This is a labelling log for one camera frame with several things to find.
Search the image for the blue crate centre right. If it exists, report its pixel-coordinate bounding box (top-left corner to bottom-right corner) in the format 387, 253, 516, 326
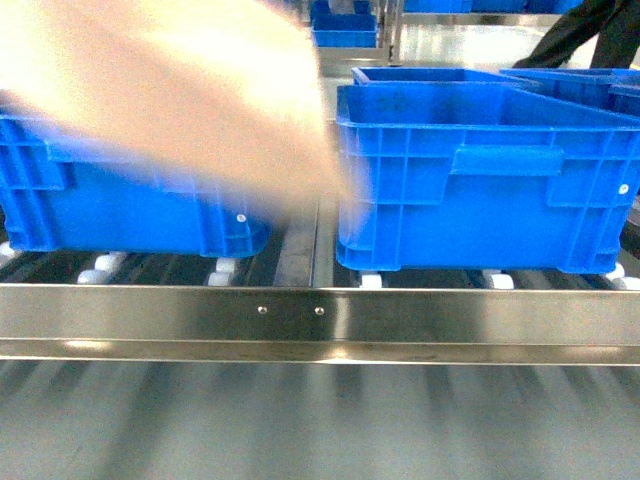
336, 83, 639, 274

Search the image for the blue crate centre left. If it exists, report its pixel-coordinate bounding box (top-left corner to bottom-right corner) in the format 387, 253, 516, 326
1, 109, 271, 258

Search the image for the beige plastic dustpan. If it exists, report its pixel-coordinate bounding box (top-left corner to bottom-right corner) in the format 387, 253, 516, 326
1, 1, 368, 225

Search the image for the blue crate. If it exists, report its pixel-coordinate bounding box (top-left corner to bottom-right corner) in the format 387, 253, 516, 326
1, 109, 271, 258
336, 83, 639, 274

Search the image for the stainless steel shelf rail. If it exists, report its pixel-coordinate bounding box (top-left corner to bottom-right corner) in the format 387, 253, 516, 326
1, 284, 639, 366

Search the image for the person in dark trousers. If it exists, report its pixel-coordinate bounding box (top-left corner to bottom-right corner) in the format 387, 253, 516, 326
513, 0, 639, 69

